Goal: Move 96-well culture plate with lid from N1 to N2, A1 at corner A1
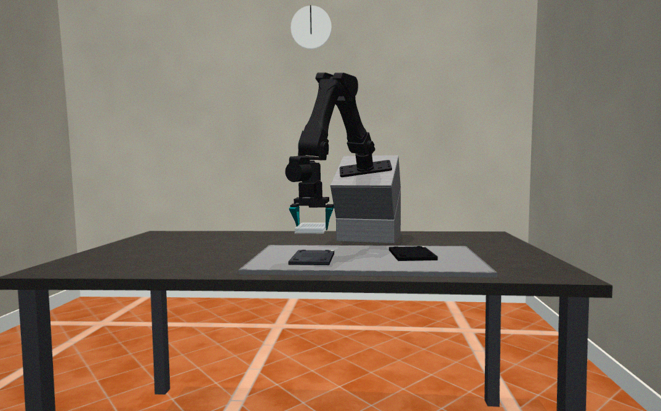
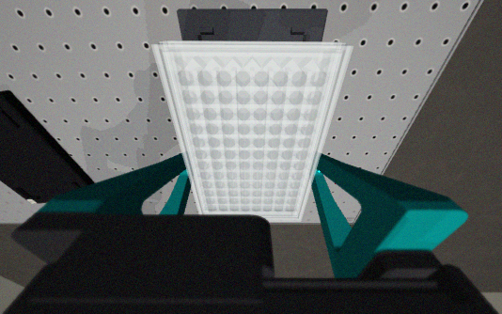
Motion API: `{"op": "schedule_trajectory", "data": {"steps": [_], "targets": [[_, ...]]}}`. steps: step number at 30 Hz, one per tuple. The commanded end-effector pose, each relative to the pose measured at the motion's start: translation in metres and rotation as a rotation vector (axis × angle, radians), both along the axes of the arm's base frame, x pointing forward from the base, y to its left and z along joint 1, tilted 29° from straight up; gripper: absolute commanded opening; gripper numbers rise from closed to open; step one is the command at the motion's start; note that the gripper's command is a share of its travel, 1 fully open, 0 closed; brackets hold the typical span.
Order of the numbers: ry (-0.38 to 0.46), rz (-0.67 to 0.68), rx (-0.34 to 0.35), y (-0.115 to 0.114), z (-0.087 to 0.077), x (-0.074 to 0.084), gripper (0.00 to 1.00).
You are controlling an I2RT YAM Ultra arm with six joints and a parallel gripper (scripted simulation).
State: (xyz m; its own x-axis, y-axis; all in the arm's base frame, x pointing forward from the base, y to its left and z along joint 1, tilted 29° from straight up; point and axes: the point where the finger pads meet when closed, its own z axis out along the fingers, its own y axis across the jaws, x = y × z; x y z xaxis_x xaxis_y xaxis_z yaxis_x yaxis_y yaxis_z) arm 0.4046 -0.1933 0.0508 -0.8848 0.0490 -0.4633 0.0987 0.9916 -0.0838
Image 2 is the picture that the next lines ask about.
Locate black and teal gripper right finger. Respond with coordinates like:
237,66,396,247
311,154,468,278

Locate white well plate lid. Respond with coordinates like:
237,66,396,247
151,43,353,222

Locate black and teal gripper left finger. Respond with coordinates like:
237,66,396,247
37,154,191,214

